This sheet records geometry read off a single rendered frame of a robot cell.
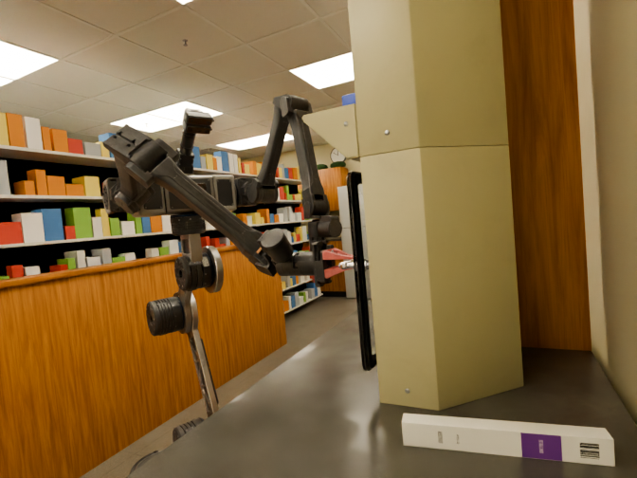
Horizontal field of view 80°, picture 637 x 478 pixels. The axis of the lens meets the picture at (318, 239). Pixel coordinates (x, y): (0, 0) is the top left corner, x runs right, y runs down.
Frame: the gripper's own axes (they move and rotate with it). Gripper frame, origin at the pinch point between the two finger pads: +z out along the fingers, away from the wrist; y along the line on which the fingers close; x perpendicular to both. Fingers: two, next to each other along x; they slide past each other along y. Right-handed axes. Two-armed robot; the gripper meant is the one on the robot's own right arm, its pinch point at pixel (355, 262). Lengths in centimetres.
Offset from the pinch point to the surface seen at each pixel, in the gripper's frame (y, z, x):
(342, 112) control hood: 29.8, 4.2, -11.5
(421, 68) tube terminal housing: 34.4, 19.0, -10.5
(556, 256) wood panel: -3.6, 41.0, 25.5
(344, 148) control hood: 23.1, 4.0, -11.5
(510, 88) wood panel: 37, 34, 25
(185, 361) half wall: -85, -188, 123
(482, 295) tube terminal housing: -6.7, 25.9, -3.4
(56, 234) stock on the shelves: 17, -239, 72
